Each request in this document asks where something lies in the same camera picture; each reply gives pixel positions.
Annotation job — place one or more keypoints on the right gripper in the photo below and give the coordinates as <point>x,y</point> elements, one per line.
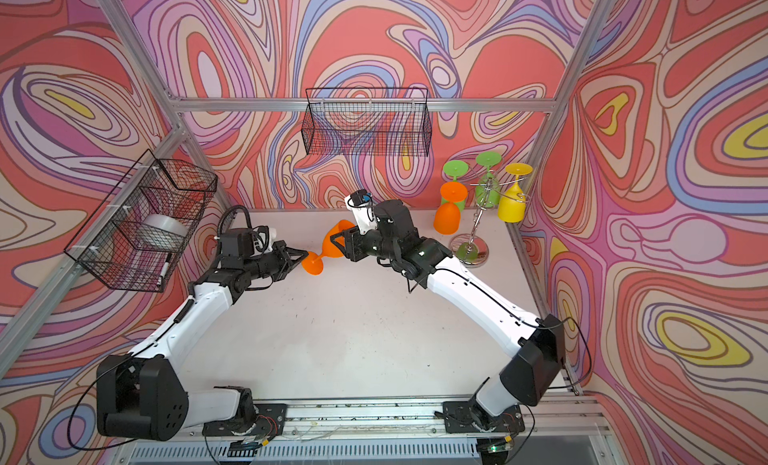
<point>353,239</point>

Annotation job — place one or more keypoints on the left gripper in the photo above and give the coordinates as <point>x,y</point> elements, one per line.
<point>285,263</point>

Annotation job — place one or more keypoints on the orange wine glass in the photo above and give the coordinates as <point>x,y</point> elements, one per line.
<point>313,263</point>
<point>448,215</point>

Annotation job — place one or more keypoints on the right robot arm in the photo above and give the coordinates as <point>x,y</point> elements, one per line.
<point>535,346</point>

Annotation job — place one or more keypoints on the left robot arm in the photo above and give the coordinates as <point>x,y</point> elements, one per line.
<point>139,395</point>

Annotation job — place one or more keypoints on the chrome wine glass rack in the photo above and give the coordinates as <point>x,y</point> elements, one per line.
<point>470,248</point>

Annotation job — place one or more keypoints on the left green wine glass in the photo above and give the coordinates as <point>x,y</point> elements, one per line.
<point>455,177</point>

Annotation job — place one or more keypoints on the green wine glass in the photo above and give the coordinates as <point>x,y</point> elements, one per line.
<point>487,189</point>
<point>455,177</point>

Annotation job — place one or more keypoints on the right green wine glass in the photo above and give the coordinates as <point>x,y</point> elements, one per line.
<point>487,189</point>

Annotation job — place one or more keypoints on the rear yellow wine glass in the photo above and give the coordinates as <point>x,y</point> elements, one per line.
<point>513,201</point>

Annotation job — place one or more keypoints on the black marker pen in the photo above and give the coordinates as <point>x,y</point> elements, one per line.
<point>161,279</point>

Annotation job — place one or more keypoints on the silver tape roll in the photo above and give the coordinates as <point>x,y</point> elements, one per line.
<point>162,233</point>

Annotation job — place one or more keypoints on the back black wire basket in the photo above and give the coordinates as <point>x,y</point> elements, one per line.
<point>367,121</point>

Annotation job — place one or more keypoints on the black wire basket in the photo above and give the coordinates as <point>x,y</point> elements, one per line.
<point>367,121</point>
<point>108,248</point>

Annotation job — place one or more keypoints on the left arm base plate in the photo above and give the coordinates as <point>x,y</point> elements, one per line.
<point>264,420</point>

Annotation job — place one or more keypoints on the left black wire basket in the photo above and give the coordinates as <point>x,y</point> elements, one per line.
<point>108,248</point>

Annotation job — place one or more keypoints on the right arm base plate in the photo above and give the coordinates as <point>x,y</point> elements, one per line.
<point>465,416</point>

